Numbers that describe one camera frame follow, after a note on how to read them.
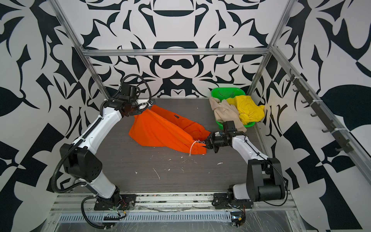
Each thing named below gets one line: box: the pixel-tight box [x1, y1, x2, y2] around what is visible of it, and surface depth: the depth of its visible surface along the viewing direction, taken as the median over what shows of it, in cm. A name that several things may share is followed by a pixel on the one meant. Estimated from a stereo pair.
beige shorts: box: [208, 96, 247, 133], surface depth 95 cm
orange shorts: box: [128, 104, 212, 155], surface depth 91 cm
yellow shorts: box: [226, 95, 266, 125], surface depth 100 cm
